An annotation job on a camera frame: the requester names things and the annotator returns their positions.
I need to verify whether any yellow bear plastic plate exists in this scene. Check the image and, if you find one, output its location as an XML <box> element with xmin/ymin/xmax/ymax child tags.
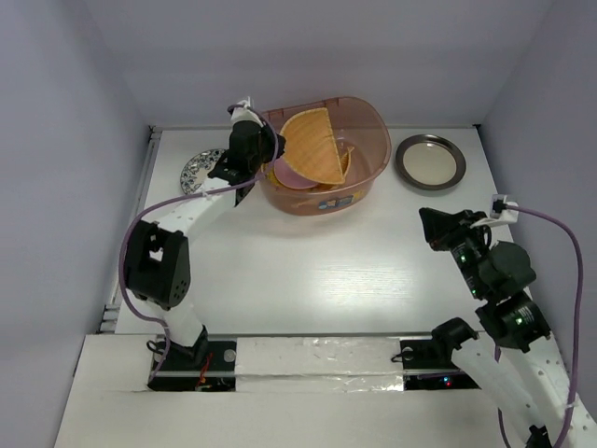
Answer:
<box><xmin>266</xmin><ymin>172</ymin><xmax>340</xmax><ymax>192</ymax></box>

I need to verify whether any fish-shaped woven basket plate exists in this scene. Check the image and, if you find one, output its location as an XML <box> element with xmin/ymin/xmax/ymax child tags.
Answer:
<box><xmin>340</xmin><ymin>146</ymin><xmax>355</xmax><ymax>178</ymax></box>

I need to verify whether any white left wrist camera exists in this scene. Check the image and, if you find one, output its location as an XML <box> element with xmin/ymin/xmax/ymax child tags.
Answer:
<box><xmin>230</xmin><ymin>96</ymin><xmax>258</xmax><ymax>124</ymax></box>

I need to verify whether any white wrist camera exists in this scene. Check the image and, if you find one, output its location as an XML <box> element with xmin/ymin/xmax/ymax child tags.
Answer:
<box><xmin>230</xmin><ymin>96</ymin><xmax>258</xmax><ymax>124</ymax></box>
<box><xmin>470</xmin><ymin>194</ymin><xmax>519</xmax><ymax>229</ymax></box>

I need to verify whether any pink translucent plastic bin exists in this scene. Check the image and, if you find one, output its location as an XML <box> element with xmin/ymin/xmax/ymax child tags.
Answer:
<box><xmin>260</xmin><ymin>96</ymin><xmax>391</xmax><ymax>216</ymax></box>

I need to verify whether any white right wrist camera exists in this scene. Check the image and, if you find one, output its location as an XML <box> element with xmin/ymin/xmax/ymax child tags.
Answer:
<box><xmin>470</xmin><ymin>194</ymin><xmax>519</xmax><ymax>229</ymax></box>

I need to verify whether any pink plastic plate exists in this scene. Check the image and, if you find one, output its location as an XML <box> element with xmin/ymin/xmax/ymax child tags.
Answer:
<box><xmin>273</xmin><ymin>158</ymin><xmax>318</xmax><ymax>190</ymax></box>

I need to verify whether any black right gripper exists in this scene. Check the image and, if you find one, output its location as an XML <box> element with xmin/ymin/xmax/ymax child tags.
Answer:
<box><xmin>416</xmin><ymin>205</ymin><xmax>489</xmax><ymax>298</ymax></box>

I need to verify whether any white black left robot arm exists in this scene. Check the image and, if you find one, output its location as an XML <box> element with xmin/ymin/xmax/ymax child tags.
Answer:
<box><xmin>118</xmin><ymin>118</ymin><xmax>285</xmax><ymax>371</ymax></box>

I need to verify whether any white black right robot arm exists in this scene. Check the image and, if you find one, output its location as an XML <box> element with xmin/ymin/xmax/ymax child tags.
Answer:
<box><xmin>419</xmin><ymin>195</ymin><xmax>596</xmax><ymax>447</ymax></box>

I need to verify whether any blue floral ceramic plate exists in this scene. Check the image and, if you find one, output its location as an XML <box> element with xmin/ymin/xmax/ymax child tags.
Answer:
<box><xmin>179</xmin><ymin>148</ymin><xmax>225</xmax><ymax>195</ymax></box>

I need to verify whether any fan-shaped woven basket plate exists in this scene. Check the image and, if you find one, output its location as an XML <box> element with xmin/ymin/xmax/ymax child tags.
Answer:
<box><xmin>280</xmin><ymin>107</ymin><xmax>345</xmax><ymax>185</ymax></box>

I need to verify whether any dark rimmed metal plate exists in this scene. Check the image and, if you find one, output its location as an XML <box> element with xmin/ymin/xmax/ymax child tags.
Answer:
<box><xmin>395</xmin><ymin>134</ymin><xmax>467</xmax><ymax>191</ymax></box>

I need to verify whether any white foam base block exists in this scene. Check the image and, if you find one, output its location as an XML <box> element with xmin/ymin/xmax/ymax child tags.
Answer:
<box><xmin>234</xmin><ymin>337</ymin><xmax>404</xmax><ymax>393</ymax></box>

